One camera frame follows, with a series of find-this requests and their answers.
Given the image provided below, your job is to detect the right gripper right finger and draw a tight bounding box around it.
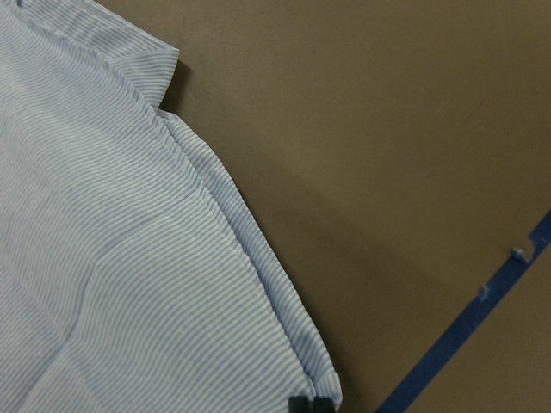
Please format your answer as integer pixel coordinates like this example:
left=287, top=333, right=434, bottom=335
left=312, top=397, right=334, bottom=413

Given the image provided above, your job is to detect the light blue striped shirt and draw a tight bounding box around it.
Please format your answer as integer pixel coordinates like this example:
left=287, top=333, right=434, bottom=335
left=1, top=1, right=343, bottom=412

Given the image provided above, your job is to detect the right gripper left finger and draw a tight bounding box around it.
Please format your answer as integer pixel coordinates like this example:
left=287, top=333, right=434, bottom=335
left=288, top=396, right=312, bottom=413

